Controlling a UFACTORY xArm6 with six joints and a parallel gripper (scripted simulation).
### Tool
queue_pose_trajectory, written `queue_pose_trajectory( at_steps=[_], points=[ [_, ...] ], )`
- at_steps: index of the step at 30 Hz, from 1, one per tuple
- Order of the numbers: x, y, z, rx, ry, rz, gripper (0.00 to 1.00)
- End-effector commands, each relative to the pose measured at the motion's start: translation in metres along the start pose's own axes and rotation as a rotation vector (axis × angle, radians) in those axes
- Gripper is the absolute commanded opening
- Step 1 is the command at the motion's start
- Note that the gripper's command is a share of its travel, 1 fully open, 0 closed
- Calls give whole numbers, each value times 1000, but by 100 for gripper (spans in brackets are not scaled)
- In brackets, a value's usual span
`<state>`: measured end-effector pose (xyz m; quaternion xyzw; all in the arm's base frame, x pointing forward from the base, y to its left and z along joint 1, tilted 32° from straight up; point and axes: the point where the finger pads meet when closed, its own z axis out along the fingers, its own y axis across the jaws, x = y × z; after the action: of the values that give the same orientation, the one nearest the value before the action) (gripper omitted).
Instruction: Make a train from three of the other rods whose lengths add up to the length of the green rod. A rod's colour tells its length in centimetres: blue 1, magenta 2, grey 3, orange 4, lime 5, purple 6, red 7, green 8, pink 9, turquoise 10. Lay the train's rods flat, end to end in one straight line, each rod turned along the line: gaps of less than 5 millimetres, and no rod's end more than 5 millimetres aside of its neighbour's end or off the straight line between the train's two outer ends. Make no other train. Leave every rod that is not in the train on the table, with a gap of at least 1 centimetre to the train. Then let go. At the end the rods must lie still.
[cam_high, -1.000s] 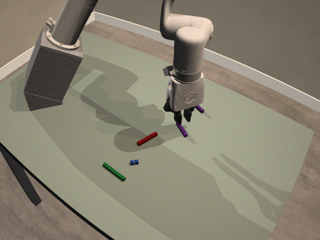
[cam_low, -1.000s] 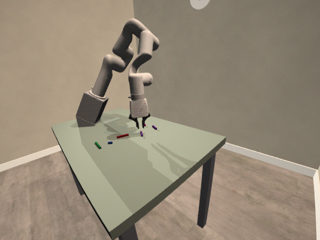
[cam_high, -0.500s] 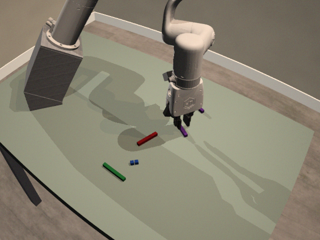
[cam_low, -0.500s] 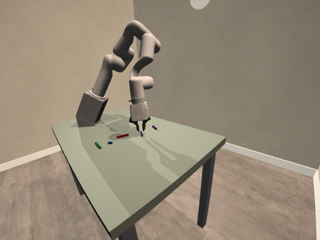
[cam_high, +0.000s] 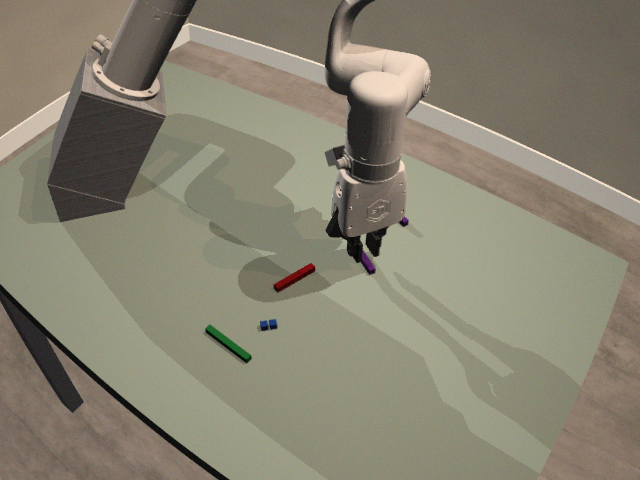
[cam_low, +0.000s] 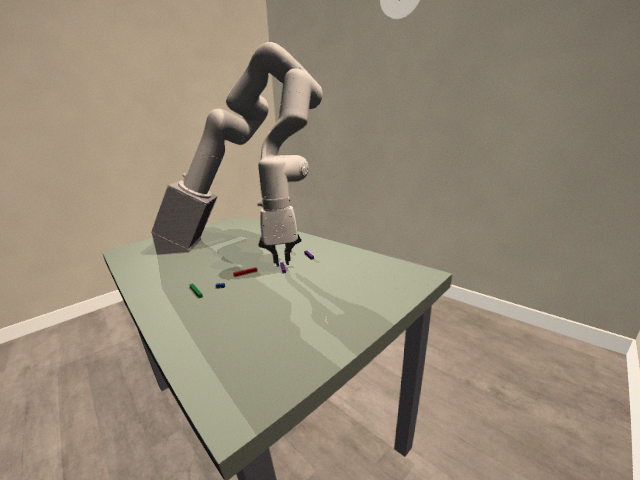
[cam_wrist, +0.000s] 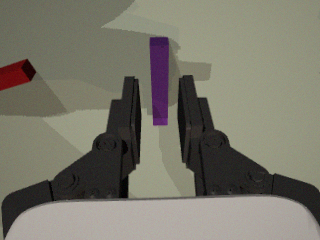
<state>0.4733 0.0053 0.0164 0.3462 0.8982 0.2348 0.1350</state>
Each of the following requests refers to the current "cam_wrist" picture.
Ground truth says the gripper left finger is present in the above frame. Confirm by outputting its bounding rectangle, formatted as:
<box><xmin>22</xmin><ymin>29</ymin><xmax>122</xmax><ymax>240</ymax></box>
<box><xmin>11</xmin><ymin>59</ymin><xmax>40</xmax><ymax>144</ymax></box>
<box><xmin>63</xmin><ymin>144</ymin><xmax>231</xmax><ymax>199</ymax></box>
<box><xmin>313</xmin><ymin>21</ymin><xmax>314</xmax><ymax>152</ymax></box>
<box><xmin>1</xmin><ymin>76</ymin><xmax>141</xmax><ymax>240</ymax></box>

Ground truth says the purple rod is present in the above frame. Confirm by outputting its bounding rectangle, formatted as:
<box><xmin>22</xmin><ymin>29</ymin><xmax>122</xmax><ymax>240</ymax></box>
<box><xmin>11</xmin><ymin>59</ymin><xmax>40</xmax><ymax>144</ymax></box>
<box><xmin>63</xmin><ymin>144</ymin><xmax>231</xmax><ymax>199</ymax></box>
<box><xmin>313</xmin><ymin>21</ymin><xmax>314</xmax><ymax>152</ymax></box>
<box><xmin>150</xmin><ymin>37</ymin><xmax>169</xmax><ymax>126</ymax></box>

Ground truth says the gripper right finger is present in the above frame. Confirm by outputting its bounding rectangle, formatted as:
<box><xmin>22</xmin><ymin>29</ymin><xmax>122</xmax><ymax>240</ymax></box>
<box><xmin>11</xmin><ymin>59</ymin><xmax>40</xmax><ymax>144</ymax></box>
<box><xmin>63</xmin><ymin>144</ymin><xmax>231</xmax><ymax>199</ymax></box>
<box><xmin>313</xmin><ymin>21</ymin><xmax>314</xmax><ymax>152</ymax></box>
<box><xmin>177</xmin><ymin>75</ymin><xmax>320</xmax><ymax>225</ymax></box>

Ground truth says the red rod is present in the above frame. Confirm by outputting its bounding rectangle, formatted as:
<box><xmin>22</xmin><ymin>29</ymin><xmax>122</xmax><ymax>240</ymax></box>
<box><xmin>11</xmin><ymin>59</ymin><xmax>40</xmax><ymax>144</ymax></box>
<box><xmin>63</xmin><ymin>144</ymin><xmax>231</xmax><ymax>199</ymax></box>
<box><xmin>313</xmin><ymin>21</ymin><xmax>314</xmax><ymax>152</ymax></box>
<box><xmin>0</xmin><ymin>59</ymin><xmax>36</xmax><ymax>91</ymax></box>

